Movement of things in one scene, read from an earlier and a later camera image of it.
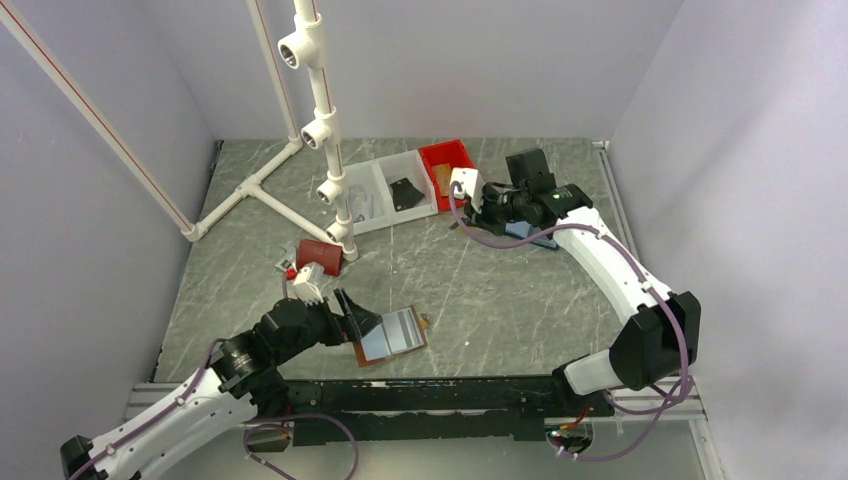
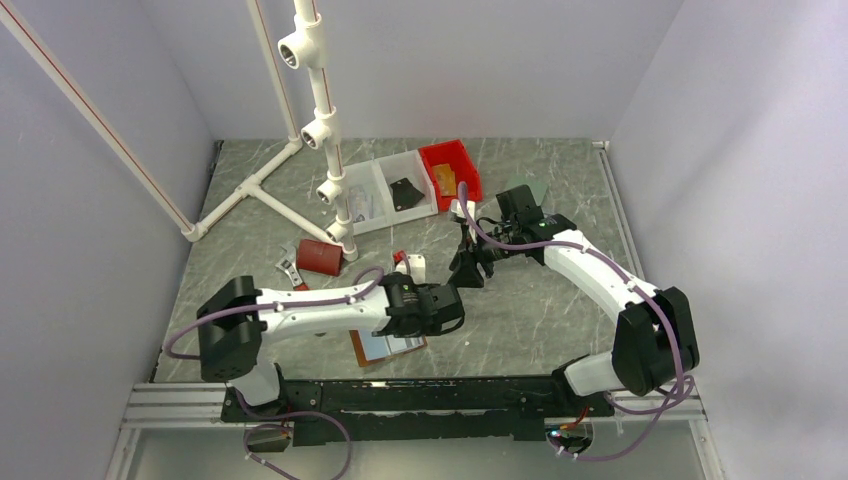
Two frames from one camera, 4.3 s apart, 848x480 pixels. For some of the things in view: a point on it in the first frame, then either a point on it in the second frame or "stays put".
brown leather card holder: (393, 335) stays put
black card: (405, 194) stays put
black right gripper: (482, 219) → (464, 265)
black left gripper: (361, 318) → (431, 330)
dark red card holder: (329, 255) stays put
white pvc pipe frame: (302, 50) stays put
